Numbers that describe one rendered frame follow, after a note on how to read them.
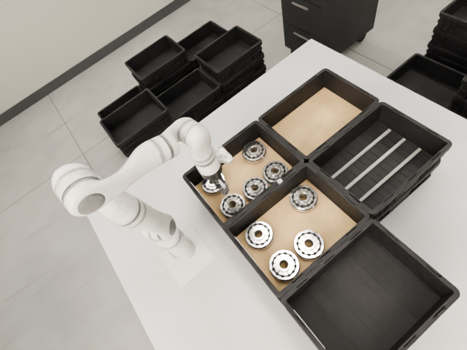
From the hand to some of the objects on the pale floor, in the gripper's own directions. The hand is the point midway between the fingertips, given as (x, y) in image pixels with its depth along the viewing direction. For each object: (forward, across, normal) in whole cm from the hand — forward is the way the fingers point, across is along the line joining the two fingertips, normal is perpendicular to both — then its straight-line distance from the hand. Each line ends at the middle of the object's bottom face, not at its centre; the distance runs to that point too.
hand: (219, 186), depth 109 cm
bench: (+98, +20, +25) cm, 103 cm away
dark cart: (+96, -109, +165) cm, 220 cm away
